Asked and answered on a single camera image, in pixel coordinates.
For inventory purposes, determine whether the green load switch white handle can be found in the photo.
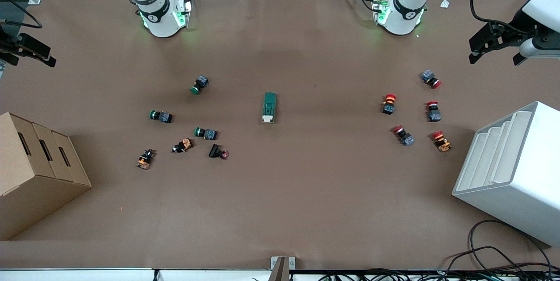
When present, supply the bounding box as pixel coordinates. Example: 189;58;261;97
262;92;277;124

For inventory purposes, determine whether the red pushbutton orange black block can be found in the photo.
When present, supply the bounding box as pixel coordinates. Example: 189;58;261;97
381;94;397;116

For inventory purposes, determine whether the brown cardboard box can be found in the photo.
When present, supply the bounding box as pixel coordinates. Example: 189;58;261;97
0;112;92;241

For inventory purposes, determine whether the green pushbutton blue-grey block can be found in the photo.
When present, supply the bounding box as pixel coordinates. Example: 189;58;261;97
149;109;174;124
194;127;218;141
190;75;210;95

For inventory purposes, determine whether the white slotted storage rack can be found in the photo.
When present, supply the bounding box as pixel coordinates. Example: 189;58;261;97
451;101;560;247

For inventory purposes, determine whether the black pushbutton red tip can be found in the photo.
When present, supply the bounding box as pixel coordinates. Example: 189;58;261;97
208;144;229;160

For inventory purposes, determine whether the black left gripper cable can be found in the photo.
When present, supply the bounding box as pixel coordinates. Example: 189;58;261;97
470;0;532;34

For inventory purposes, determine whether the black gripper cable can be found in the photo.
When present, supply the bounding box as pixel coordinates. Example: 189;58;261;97
470;0;532;34
0;0;43;29

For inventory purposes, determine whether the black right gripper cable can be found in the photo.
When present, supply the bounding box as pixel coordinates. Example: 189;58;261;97
0;0;43;29

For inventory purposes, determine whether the black floor cable bundle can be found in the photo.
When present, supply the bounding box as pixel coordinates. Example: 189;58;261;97
319;219;560;281

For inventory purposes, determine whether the white table edge rail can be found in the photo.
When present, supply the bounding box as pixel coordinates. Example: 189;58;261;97
0;268;272;281

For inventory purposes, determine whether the grey metal table bracket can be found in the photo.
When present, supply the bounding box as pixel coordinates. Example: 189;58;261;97
270;256;296;281

